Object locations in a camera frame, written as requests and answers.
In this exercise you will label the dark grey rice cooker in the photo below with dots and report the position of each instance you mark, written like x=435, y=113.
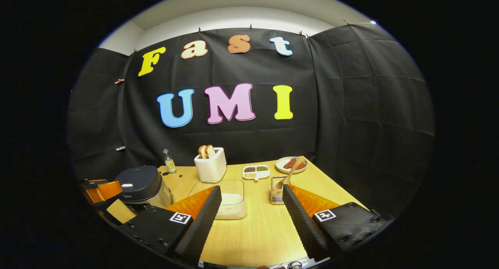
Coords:
x=138, y=181

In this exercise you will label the red meat piece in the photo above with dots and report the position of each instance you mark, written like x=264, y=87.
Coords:
x=301, y=166
x=290, y=163

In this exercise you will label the white round plate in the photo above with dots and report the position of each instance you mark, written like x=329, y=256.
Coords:
x=280, y=165

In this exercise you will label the white toaster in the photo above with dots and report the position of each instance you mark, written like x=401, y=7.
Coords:
x=211, y=169

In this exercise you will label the clear chopstick holder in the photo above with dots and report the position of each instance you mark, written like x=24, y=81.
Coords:
x=276, y=197

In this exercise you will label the wooden spoon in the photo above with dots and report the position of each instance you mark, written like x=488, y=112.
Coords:
x=290, y=173

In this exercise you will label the small glass bottle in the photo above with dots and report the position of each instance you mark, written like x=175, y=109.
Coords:
x=170, y=165

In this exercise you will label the toasted bread slice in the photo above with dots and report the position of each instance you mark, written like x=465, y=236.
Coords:
x=202, y=152
x=211, y=151

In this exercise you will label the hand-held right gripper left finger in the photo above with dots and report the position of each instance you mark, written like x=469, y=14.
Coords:
x=202, y=226

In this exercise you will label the clear box of white rice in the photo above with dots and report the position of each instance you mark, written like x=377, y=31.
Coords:
x=234, y=202

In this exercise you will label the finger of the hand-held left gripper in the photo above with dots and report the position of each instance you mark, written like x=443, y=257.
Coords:
x=109, y=191
x=89, y=195

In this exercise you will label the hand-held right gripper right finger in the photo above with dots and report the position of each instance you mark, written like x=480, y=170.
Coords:
x=302, y=222

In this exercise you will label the white divided dish of beans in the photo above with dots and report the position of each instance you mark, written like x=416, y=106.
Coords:
x=255, y=171

